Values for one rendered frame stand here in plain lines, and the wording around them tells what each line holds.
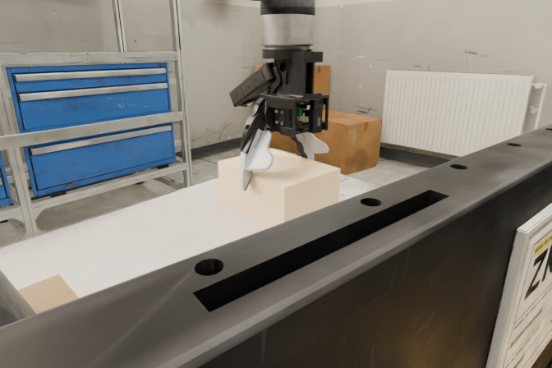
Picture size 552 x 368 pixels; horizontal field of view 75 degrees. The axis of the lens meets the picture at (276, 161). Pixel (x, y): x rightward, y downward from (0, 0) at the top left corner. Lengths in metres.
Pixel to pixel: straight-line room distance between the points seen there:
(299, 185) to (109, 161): 1.57
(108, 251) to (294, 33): 0.37
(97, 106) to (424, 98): 2.29
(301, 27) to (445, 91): 2.55
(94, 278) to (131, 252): 0.06
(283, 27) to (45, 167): 1.55
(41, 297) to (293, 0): 0.43
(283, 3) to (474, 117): 2.57
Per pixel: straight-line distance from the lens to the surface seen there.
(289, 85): 0.51
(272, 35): 0.50
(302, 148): 0.60
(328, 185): 0.55
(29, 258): 0.56
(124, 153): 2.01
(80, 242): 0.57
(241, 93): 0.58
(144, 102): 2.02
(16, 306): 0.33
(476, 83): 2.95
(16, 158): 1.84
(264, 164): 0.50
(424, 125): 3.09
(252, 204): 0.55
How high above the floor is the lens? 0.95
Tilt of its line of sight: 18 degrees down
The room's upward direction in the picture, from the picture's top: straight up
